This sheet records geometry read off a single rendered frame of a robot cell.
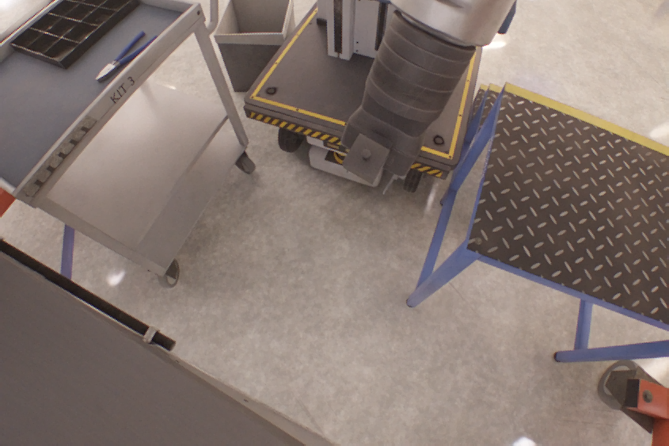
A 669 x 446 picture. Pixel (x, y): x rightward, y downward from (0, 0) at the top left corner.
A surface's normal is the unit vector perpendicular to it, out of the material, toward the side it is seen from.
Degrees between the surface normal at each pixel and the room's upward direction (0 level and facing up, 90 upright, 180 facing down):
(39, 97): 0
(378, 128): 63
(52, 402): 8
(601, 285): 0
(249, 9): 90
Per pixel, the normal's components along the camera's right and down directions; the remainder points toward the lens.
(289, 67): 0.02, -0.48
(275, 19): -0.02, 0.88
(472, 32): 0.15, 0.71
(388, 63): -0.81, 0.16
